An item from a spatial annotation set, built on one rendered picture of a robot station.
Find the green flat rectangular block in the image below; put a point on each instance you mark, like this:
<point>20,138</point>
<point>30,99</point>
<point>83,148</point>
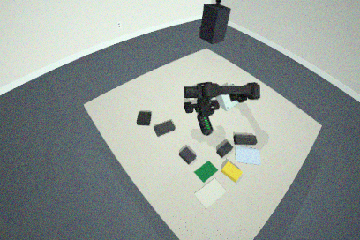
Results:
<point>205,171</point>

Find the yellow rectangular block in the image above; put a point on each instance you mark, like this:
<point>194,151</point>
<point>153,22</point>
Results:
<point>231,171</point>

